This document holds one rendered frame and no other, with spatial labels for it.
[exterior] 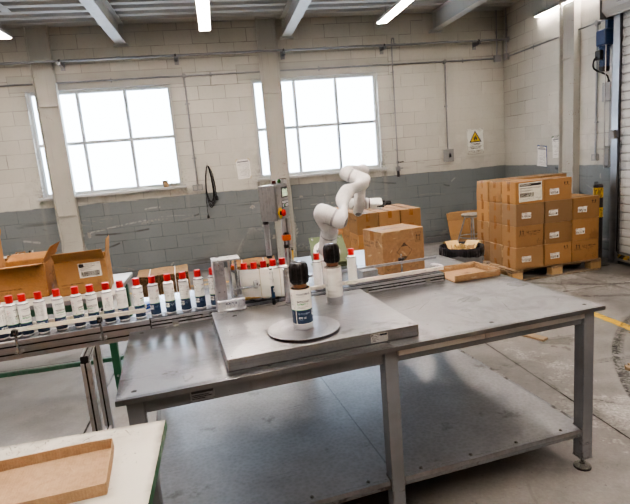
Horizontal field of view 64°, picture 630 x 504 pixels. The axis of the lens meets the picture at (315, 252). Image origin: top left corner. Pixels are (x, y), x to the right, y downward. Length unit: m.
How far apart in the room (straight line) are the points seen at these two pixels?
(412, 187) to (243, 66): 3.32
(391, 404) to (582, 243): 4.83
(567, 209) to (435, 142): 3.06
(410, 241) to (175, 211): 5.46
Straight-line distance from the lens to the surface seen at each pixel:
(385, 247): 3.11
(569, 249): 6.62
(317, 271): 2.77
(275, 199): 2.67
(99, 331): 2.70
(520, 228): 6.18
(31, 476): 1.71
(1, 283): 4.20
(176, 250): 8.22
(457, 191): 9.03
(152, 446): 1.68
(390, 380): 2.16
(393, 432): 2.27
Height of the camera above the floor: 1.60
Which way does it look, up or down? 10 degrees down
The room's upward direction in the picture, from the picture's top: 5 degrees counter-clockwise
